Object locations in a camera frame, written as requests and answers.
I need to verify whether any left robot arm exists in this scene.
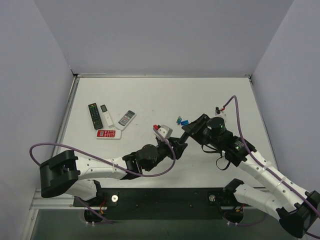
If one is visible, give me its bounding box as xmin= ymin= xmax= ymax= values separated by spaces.
xmin=39 ymin=137 xmax=188 ymax=206

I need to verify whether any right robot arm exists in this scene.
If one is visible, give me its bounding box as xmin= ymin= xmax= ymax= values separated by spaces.
xmin=182 ymin=114 xmax=320 ymax=239

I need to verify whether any grey and white remote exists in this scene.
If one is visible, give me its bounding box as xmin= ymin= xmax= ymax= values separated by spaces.
xmin=117 ymin=110 xmax=136 ymax=132

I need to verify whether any red and white remote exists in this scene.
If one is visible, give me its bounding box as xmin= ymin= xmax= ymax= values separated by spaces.
xmin=96 ymin=129 xmax=122 ymax=140

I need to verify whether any slim white remote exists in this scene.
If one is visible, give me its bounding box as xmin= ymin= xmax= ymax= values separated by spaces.
xmin=100 ymin=104 xmax=114 ymax=128

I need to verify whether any black multi-button remote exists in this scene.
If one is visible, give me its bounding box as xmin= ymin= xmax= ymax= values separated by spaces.
xmin=88 ymin=103 xmax=103 ymax=130

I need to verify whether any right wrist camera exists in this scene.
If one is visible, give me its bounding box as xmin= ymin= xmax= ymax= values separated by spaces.
xmin=214 ymin=107 xmax=227 ymax=123

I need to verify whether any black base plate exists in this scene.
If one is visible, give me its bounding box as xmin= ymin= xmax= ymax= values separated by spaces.
xmin=73 ymin=187 xmax=242 ymax=221

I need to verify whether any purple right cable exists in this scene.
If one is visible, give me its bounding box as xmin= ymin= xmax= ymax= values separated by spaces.
xmin=219 ymin=94 xmax=320 ymax=238

